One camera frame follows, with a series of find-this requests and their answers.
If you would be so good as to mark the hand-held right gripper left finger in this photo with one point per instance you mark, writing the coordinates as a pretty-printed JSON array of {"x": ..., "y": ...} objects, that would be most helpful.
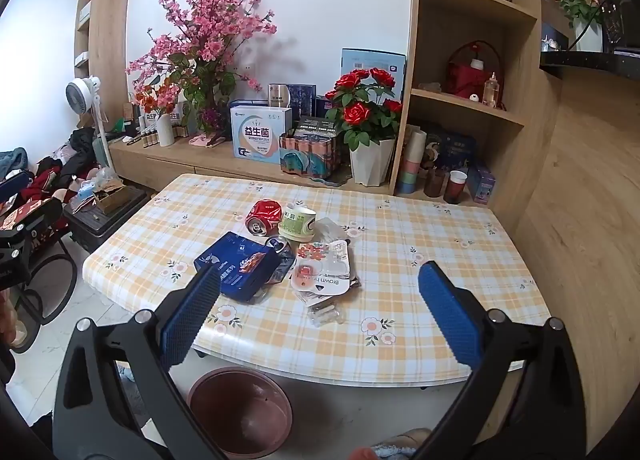
[{"x": 192, "y": 310}]

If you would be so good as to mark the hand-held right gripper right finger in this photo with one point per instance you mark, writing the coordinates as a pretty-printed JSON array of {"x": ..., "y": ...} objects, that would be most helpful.
[{"x": 450, "y": 310}]

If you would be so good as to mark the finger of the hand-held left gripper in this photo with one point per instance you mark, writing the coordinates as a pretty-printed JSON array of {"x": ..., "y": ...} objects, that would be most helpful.
[{"x": 52, "y": 222}]

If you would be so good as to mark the blue coffee box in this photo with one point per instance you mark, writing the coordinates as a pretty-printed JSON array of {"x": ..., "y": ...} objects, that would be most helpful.
[{"x": 235, "y": 265}]

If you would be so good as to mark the blue soda can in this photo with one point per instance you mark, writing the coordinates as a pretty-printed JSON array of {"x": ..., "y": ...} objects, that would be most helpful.
[{"x": 276, "y": 243}]

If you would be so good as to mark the maroon plastic bin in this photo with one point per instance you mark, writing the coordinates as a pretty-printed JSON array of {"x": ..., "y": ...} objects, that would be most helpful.
[{"x": 240, "y": 410}]

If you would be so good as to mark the crushed red soda can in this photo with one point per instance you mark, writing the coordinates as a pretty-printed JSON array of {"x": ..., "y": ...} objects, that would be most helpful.
[{"x": 262, "y": 215}]

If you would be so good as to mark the green and white paper cup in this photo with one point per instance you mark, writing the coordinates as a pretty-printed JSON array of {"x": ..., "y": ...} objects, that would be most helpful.
[{"x": 296, "y": 225}]

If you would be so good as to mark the white plastic package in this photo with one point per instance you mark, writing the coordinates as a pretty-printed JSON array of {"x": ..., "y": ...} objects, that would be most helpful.
[{"x": 322, "y": 260}]

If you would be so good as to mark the person's left hand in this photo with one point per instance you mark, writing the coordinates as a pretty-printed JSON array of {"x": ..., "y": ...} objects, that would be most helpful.
[{"x": 17, "y": 335}]

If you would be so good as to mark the red printed cushion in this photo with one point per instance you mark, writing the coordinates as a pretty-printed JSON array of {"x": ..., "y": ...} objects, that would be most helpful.
[{"x": 30, "y": 215}]

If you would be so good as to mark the black chair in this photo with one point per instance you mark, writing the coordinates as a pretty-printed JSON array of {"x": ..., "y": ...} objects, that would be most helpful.
[{"x": 45, "y": 290}]

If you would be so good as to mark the clear bag of items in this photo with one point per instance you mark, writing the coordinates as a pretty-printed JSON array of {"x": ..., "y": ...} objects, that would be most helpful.
[{"x": 85, "y": 190}]

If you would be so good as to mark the black storage box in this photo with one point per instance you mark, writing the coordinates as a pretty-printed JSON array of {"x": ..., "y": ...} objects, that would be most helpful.
[{"x": 105, "y": 230}]

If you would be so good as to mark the pile of clothes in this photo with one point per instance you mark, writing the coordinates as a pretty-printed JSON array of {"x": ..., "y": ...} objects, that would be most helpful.
[{"x": 55, "y": 165}]

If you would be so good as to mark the cardboard box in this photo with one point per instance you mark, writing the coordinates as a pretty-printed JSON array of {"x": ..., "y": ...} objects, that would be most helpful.
[{"x": 112, "y": 195}]

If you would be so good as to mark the light blue fuzzy rug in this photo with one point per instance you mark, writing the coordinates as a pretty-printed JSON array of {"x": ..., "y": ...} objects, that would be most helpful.
[{"x": 131, "y": 390}]

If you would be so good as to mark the green plastic object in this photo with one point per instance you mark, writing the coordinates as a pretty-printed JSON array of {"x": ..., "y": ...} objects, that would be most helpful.
[{"x": 119, "y": 126}]

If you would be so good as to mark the red paper cup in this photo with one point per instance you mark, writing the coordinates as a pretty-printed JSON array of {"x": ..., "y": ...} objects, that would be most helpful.
[{"x": 455, "y": 186}]

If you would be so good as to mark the dark glass tumbler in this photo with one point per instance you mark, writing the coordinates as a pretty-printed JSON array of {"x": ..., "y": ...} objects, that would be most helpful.
[{"x": 434, "y": 183}]

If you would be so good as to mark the row of small brown bottles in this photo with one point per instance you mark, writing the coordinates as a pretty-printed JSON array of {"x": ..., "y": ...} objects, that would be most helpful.
[{"x": 149, "y": 138}]

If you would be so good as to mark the small blue box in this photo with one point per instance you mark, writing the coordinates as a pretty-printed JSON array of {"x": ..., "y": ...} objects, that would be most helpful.
[{"x": 482, "y": 185}]

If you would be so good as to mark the white standing fan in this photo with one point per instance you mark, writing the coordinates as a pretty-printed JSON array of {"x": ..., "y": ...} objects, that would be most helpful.
[{"x": 82, "y": 93}]

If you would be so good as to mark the white label box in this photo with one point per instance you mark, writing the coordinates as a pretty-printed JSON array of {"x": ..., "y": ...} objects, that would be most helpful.
[
  {"x": 175, "y": 121},
  {"x": 149, "y": 119}
]

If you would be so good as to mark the brown plush slipper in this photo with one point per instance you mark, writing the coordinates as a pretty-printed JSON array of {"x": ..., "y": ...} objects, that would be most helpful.
[{"x": 395, "y": 442}]

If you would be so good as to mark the white vase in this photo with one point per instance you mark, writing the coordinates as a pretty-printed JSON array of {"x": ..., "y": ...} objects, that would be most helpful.
[
  {"x": 165, "y": 129},
  {"x": 587, "y": 35}
]

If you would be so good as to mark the stack of pastel cups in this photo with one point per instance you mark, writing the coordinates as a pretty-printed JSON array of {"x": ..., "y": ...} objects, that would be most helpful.
[{"x": 412, "y": 160}]

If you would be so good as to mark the orange artificial flowers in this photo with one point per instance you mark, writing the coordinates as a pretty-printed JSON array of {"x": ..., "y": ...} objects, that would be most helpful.
[{"x": 152, "y": 98}]

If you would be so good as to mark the navy gift box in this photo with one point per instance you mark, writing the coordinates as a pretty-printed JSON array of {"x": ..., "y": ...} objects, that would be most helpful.
[{"x": 452, "y": 148}]

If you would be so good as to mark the white angular flower pot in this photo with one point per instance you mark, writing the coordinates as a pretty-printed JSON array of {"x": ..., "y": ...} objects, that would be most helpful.
[{"x": 372, "y": 163}]

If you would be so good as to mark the pink cloth item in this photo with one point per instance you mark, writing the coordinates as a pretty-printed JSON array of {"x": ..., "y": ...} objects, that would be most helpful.
[{"x": 207, "y": 140}]

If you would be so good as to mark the blue marbled tray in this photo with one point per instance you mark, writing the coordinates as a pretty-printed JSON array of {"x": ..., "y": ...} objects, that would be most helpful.
[{"x": 332, "y": 181}]

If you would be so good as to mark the white and blue carton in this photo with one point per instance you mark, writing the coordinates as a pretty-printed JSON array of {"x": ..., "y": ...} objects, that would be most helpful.
[{"x": 261, "y": 133}]

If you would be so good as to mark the purple flower bunch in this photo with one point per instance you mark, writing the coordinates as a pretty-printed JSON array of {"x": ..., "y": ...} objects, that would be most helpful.
[{"x": 212, "y": 119}]

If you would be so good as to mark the striped pink gift pack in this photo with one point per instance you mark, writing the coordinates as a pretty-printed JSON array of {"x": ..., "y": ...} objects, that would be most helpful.
[{"x": 310, "y": 155}]

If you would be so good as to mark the wooden bookshelf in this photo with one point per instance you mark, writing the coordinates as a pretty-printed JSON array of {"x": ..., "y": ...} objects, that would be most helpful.
[{"x": 107, "y": 15}]

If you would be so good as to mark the flat black box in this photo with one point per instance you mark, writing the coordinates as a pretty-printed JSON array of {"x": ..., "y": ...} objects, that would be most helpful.
[{"x": 320, "y": 126}]

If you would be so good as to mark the perfume bottle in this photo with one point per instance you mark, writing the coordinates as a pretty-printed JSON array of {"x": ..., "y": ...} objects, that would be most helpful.
[{"x": 492, "y": 90}]

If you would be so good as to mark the red artificial rose plant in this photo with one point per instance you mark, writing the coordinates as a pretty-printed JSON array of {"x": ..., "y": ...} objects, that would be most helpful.
[{"x": 365, "y": 100}]

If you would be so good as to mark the wooden shelf unit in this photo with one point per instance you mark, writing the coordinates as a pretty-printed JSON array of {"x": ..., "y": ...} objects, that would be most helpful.
[{"x": 520, "y": 90}]

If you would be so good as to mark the silver box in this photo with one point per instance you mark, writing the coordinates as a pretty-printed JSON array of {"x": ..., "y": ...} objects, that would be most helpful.
[{"x": 280, "y": 95}]

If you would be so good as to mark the red gift basket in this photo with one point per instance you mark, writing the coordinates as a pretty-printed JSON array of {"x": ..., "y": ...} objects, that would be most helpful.
[{"x": 467, "y": 78}]

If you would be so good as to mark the navy patterned box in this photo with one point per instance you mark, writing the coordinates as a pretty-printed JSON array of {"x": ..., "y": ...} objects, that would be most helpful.
[{"x": 302, "y": 98}]

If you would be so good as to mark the small navy box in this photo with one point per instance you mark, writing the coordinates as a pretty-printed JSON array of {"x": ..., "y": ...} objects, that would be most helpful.
[{"x": 322, "y": 106}]

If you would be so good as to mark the pink artificial blossom branches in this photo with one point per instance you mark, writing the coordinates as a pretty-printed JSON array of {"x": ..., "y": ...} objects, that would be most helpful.
[{"x": 200, "y": 30}]

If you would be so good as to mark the black countertop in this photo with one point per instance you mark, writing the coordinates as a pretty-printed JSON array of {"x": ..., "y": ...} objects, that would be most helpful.
[{"x": 590, "y": 63}]

